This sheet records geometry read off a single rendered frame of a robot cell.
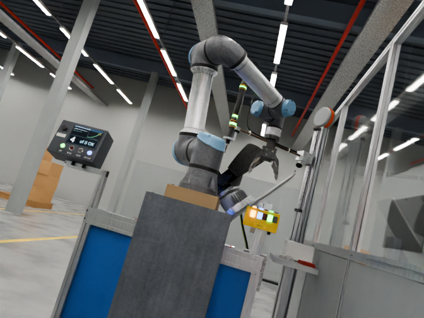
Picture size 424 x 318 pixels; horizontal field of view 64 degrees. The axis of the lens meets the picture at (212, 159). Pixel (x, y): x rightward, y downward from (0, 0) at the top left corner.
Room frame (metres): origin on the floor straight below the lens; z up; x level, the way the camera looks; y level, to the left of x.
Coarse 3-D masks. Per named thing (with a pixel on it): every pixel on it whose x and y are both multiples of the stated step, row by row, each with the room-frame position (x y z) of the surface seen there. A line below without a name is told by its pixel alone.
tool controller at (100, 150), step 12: (60, 132) 1.76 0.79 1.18; (72, 132) 1.75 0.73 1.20; (84, 132) 1.75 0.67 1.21; (96, 132) 1.74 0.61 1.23; (108, 132) 1.75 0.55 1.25; (60, 144) 1.74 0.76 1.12; (72, 144) 1.73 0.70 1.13; (84, 144) 1.73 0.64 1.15; (96, 144) 1.72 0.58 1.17; (108, 144) 1.79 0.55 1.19; (60, 156) 1.77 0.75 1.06; (72, 156) 1.71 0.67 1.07; (84, 156) 1.71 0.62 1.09; (96, 156) 1.71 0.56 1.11
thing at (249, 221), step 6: (246, 210) 1.62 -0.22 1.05; (258, 210) 1.61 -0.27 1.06; (264, 210) 1.61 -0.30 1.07; (246, 216) 1.61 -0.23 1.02; (276, 216) 1.59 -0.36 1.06; (246, 222) 1.61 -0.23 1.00; (252, 222) 1.61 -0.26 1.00; (258, 222) 1.61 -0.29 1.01; (264, 222) 1.60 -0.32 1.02; (270, 222) 1.60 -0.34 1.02; (258, 228) 1.61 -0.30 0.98; (264, 228) 1.60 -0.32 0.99; (270, 228) 1.60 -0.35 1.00; (276, 228) 1.59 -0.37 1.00
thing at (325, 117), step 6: (324, 108) 2.35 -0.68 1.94; (318, 114) 2.39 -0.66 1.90; (324, 114) 2.33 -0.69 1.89; (330, 114) 2.30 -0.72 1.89; (318, 120) 2.38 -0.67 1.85; (324, 120) 2.32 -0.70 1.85; (330, 120) 2.31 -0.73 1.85; (318, 126) 2.37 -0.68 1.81; (324, 126) 2.34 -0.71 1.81; (330, 126) 2.35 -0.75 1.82
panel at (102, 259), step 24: (96, 240) 1.76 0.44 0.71; (120, 240) 1.74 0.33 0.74; (96, 264) 1.75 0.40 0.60; (120, 264) 1.74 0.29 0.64; (72, 288) 1.76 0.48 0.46; (96, 288) 1.75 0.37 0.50; (216, 288) 1.67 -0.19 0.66; (240, 288) 1.65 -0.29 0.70; (72, 312) 1.76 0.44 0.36; (96, 312) 1.74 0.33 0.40; (216, 312) 1.66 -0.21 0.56; (240, 312) 1.65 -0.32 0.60
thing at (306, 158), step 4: (300, 152) 2.31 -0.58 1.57; (304, 152) 2.28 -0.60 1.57; (296, 156) 2.34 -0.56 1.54; (300, 156) 2.30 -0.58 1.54; (304, 156) 2.29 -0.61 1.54; (308, 156) 2.30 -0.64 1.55; (312, 156) 2.32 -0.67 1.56; (296, 160) 2.33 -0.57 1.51; (300, 160) 2.30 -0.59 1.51; (304, 160) 2.29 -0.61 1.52; (308, 160) 2.30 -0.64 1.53; (308, 164) 2.35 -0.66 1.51
